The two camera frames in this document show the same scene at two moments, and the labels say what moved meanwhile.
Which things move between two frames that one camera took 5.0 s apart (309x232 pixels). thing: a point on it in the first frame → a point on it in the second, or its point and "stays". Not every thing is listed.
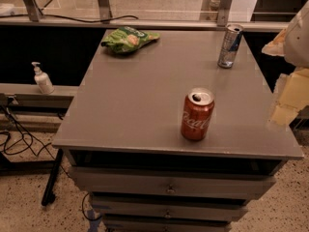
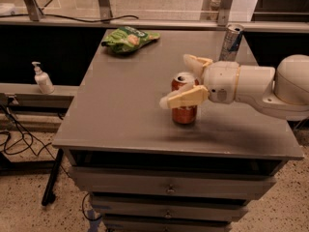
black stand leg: (49, 194) stays
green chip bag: (125, 40) stays
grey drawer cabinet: (123, 144) stays
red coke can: (197, 112) → (188, 114)
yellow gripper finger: (294, 95) → (219, 77)
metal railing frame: (106, 21) stays
